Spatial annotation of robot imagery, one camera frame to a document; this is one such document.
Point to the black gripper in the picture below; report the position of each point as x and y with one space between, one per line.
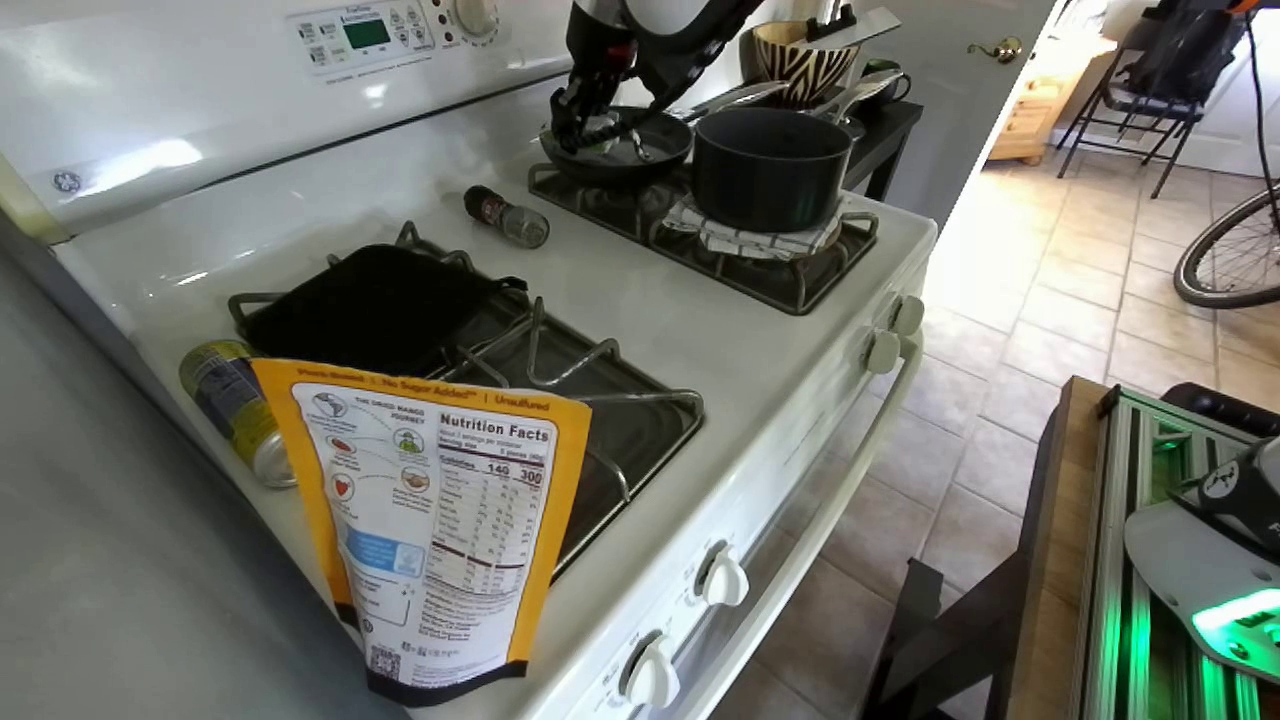
644 63

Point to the grey frying pan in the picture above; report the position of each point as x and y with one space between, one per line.
643 156

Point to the small spice bottle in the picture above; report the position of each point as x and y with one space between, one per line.
507 219

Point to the round white timer dial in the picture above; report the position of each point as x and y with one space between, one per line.
473 16

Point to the white gas stove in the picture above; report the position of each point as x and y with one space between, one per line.
643 283

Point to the white checked dish towel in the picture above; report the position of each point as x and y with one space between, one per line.
744 241

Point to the zebra patterned bowl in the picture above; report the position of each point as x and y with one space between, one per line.
793 67

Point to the stove control panel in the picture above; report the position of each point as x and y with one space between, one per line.
366 35

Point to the black burner grate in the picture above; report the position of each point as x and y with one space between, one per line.
773 283
627 413

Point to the black griddle plate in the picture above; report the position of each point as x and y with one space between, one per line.
375 309

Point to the white stove knob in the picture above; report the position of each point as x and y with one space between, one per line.
904 314
649 675
720 577
880 350

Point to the orange food pouch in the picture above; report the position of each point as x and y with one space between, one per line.
427 535

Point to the yellow and blue can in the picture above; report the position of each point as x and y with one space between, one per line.
232 401

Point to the wooden crate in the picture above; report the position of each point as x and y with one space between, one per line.
1035 120

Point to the black folding chair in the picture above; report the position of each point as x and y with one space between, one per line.
1134 120

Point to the bicycle wheel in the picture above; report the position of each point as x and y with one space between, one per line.
1201 254

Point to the wooden-topped robot cart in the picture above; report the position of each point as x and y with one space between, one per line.
1063 535

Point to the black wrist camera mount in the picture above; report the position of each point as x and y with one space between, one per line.
603 35

